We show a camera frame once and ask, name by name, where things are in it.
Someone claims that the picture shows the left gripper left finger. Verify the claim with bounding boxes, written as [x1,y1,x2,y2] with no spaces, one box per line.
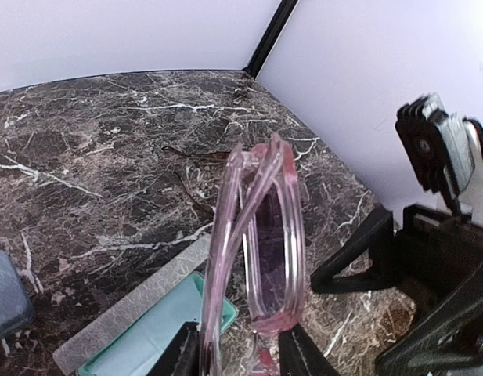
[147,322,200,376]

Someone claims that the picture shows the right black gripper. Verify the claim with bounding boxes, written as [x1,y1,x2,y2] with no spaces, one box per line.
[310,203,483,371]

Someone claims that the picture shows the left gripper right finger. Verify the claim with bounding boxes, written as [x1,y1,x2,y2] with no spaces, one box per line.
[278,324,340,376]

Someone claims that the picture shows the teal glasses case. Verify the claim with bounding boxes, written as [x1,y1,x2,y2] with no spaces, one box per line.
[52,234,239,376]

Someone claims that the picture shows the pink frame sunglasses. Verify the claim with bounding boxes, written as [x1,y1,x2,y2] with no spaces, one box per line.
[199,133,307,375]

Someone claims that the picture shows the blue cleaning cloth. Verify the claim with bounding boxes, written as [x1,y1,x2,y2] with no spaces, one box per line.
[0,250,35,341]

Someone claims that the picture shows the dark frame sunglasses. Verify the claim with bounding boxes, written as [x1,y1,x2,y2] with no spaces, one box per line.
[161,145,229,217]

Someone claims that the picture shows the right black frame post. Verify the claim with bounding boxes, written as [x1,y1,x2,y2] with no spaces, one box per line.
[243,0,298,79]

